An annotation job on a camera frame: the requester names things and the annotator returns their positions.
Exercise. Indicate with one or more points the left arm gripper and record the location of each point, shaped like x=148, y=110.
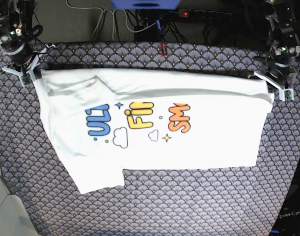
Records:
x=277, y=69

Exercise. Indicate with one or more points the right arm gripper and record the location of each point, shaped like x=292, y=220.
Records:
x=21, y=53

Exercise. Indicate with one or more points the white printed T-shirt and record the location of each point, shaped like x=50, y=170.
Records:
x=102, y=121

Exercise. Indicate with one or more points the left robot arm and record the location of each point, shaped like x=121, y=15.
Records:
x=283, y=42

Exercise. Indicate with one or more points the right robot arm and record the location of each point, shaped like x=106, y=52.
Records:
x=17, y=31

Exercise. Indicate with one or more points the black power strip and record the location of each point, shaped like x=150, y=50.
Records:
x=195, y=16

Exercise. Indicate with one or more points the blue box at top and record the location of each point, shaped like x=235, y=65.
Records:
x=146, y=4

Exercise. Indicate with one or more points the red table clamp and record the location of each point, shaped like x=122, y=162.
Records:
x=163, y=49

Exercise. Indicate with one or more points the black device with logo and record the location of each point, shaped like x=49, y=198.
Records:
x=288, y=220

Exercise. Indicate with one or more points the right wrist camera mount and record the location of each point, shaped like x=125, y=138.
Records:
x=27, y=75

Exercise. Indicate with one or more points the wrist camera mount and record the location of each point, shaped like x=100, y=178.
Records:
x=284, y=93
x=27, y=75

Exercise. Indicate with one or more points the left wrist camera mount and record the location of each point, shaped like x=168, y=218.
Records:
x=284, y=93

